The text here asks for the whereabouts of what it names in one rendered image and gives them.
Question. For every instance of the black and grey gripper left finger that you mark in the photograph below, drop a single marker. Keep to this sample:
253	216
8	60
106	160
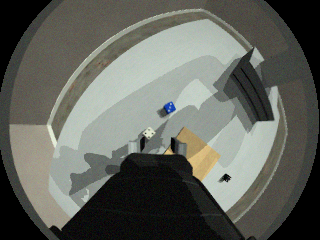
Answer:
137	145

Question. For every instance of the blue die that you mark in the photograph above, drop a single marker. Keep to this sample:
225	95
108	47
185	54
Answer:
169	107

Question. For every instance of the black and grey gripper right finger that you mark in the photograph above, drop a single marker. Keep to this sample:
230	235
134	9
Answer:
178	147

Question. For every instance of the tan flat square mat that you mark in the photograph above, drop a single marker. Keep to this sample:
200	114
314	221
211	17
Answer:
199	154

